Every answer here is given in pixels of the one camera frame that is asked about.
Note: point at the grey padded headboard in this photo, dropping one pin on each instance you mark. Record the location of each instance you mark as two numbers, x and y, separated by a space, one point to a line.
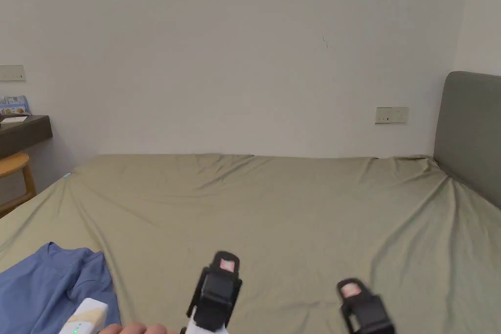
469 130

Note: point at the wall socket panel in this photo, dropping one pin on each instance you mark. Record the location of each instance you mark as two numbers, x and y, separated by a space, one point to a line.
392 115

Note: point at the blue shirt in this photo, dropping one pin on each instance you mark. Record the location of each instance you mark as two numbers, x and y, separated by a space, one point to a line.
43 283

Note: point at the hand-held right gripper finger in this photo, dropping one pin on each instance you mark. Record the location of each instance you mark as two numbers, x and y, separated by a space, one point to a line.
366 306

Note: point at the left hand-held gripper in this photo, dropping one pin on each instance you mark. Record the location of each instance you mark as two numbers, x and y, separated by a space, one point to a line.
87 315

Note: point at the bed with beige sheet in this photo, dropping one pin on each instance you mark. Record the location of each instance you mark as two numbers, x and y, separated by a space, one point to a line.
282 212

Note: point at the person's left hand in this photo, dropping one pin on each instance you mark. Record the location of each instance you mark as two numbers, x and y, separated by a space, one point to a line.
137 329

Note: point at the wall switch panel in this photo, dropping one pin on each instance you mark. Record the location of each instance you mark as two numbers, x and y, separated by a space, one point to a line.
11 73

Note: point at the dark wall-mounted desk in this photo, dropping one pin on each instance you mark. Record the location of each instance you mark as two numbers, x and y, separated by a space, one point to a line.
19 130

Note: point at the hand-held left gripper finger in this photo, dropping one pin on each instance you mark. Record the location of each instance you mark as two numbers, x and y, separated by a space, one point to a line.
217 287

